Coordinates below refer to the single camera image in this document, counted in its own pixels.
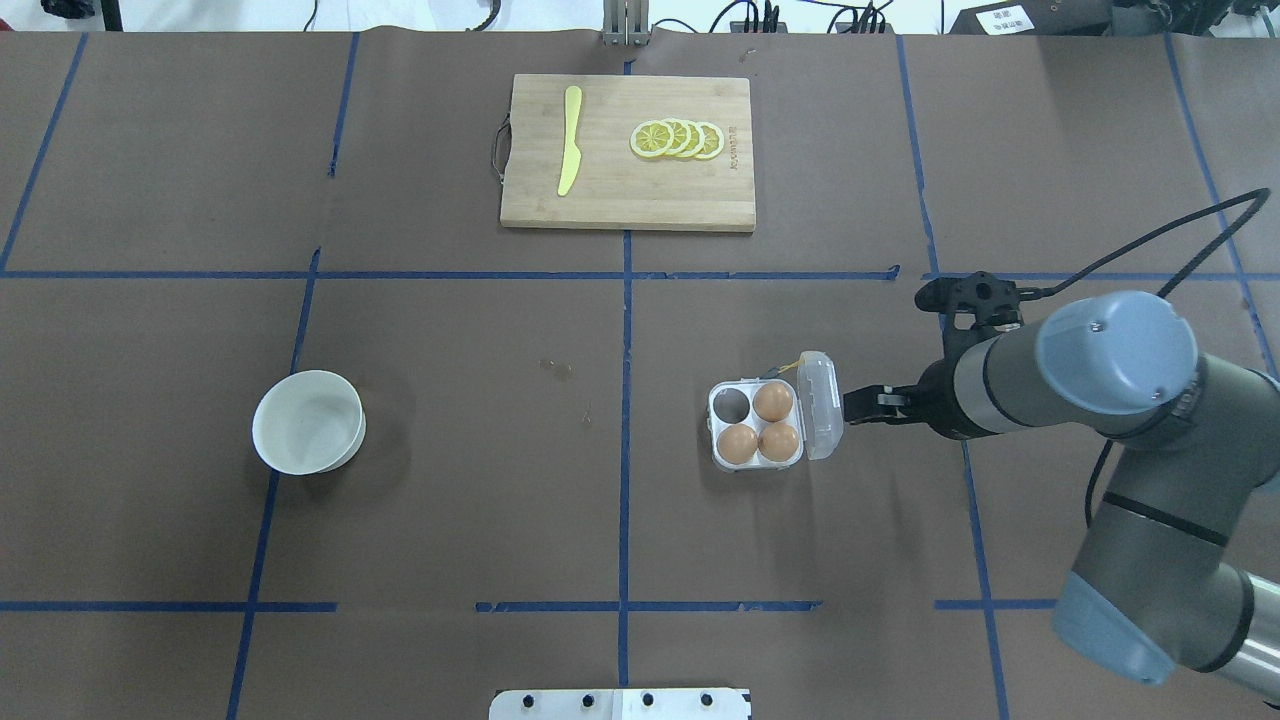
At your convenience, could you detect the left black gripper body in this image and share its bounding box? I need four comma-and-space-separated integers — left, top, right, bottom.
905, 360, 966, 441

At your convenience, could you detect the clear plastic egg box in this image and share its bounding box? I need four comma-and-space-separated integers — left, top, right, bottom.
707, 350, 844, 471

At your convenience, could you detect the brown egg from bowl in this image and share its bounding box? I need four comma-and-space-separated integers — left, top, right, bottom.
716, 423, 758, 466

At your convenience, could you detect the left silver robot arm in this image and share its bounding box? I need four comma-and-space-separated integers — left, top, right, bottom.
841, 291, 1279, 705

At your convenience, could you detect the brown egg upper slot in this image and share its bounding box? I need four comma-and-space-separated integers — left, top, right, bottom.
751, 380, 795, 423

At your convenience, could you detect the brown egg slot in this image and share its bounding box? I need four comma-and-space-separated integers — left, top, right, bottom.
751, 380, 795, 423
758, 421, 801, 464

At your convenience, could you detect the brown egg lower slot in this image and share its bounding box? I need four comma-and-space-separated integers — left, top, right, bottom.
758, 421, 801, 464

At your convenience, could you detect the black box with label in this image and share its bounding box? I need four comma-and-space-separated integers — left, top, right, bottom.
946, 1, 1114, 37

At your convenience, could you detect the yellow rubber band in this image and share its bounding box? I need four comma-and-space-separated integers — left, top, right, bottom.
759, 354, 804, 380

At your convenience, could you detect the lemon slice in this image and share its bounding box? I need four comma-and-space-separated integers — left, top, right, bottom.
662, 118, 695, 158
675, 120, 705, 158
692, 122, 724, 161
628, 120, 676, 158

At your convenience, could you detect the wooden cutting board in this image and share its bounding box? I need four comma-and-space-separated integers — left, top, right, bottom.
500, 74, 756, 234

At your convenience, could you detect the yellow plastic knife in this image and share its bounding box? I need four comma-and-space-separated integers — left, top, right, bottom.
557, 85, 584, 197

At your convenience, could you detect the white ceramic bowl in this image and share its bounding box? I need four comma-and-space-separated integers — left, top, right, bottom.
251, 370, 367, 477

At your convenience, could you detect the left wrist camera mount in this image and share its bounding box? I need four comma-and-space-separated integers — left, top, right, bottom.
914, 272, 1044, 355

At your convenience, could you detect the black camera cable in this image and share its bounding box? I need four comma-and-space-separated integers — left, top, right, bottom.
1030, 188, 1272, 530

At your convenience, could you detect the aluminium frame post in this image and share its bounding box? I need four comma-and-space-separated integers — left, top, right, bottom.
602, 0, 652, 47

